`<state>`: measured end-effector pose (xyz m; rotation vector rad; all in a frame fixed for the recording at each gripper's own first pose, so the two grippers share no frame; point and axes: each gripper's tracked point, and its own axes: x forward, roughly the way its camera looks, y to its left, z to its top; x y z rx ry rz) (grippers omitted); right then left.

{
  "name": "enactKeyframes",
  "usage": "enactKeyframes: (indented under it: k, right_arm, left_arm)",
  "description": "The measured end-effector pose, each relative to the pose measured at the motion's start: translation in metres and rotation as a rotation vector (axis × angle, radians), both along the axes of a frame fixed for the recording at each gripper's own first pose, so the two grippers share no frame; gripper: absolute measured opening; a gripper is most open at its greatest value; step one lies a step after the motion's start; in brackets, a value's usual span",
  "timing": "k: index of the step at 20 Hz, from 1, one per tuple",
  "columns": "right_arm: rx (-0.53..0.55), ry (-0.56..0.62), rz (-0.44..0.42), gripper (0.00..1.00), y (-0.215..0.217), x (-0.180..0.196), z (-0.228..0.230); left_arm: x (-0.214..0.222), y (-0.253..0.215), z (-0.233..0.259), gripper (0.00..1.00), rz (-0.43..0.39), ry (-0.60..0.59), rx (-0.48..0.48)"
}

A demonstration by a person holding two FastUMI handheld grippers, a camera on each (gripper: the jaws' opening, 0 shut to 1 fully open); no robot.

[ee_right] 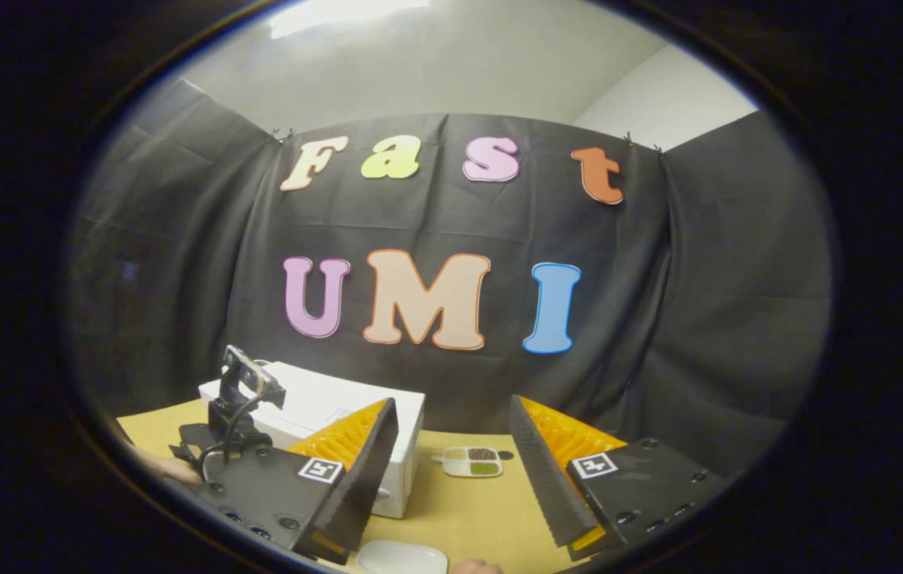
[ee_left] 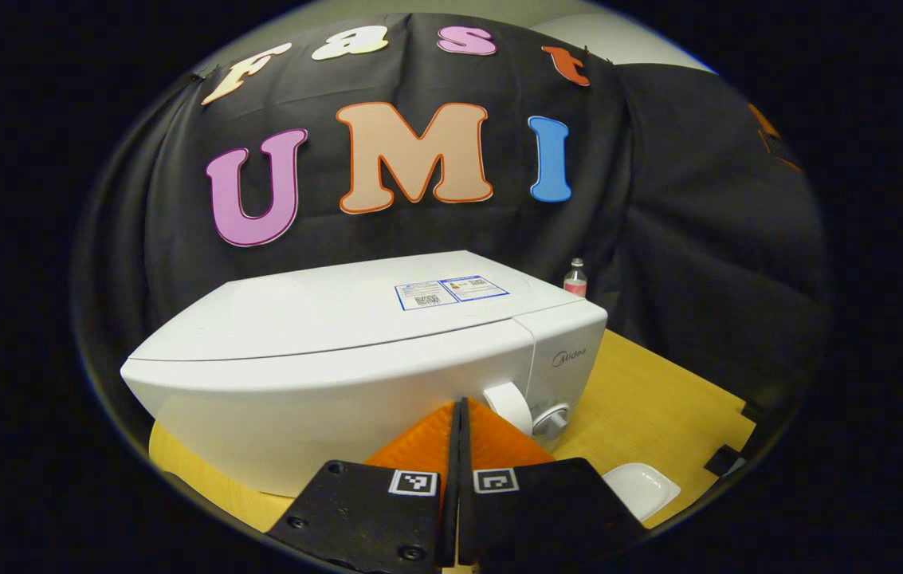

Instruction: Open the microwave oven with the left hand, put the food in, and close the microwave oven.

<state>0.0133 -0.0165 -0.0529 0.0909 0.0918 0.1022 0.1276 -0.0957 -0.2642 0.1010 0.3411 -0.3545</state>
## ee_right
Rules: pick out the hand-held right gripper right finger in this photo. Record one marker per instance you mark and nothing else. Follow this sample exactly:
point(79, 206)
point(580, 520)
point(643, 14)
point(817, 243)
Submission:
point(539, 478)

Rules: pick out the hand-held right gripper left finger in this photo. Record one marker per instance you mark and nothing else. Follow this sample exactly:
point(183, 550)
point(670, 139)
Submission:
point(363, 486)

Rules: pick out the white microwave oven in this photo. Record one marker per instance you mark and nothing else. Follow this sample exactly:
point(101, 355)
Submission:
point(323, 402)

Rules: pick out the divided white seasoning dish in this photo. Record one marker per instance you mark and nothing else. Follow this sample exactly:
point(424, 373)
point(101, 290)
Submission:
point(471, 462)

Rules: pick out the white square plate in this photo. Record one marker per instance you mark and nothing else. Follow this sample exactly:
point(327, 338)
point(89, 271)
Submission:
point(399, 558)

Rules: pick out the black backdrop cloth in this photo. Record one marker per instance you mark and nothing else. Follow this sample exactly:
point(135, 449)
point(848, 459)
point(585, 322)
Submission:
point(698, 303)

